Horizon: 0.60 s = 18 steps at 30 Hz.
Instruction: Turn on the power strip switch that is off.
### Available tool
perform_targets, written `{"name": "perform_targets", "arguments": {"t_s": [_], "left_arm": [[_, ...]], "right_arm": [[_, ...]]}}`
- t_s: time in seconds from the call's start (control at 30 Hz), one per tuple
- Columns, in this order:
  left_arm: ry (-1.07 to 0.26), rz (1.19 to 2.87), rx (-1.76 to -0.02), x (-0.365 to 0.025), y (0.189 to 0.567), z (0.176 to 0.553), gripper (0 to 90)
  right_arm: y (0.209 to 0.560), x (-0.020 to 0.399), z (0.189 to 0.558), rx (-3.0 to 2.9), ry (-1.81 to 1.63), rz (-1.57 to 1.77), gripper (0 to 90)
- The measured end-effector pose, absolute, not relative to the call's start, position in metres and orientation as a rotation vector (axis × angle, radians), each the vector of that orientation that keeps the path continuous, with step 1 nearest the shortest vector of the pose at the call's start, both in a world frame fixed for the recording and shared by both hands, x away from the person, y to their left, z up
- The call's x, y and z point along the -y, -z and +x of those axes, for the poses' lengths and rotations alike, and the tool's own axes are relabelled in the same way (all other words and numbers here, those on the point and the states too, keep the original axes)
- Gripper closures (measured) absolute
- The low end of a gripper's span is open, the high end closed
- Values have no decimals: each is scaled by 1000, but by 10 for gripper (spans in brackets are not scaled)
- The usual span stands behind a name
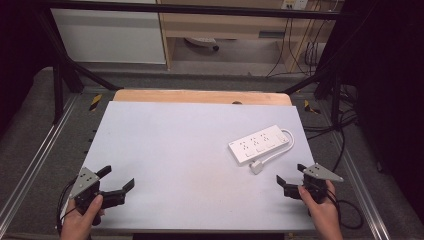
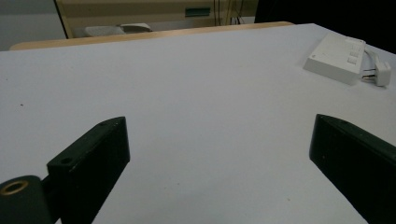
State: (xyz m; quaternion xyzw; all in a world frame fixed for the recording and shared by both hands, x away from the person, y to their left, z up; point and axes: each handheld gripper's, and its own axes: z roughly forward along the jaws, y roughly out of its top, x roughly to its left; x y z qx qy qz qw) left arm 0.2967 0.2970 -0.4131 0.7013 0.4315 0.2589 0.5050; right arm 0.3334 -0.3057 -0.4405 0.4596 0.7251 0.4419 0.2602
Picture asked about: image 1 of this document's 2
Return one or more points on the black curtain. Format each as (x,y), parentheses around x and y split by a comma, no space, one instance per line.
(386,83)
(20,50)

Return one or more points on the white device under desk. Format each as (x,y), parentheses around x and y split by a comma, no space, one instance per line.
(201,41)

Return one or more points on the white wall socket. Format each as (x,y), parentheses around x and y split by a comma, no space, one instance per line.
(295,4)

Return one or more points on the white power strip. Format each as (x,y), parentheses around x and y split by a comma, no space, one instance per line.
(256,145)

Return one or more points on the person's right hand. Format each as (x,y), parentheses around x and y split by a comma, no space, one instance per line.
(325,216)

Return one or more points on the wooden table board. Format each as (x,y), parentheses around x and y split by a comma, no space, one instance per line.
(200,96)

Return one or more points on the person's left hand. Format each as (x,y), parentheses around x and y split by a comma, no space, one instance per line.
(77,225)

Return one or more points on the aluminium rail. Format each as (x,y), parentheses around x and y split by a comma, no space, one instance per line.
(36,156)
(363,186)

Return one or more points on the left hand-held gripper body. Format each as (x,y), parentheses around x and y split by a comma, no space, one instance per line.
(83,181)

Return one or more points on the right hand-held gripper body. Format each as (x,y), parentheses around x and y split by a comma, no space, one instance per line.
(317,181)

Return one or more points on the black metal frame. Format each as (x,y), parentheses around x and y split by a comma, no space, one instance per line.
(186,9)

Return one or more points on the white cabinet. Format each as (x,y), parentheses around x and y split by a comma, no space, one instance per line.
(110,33)

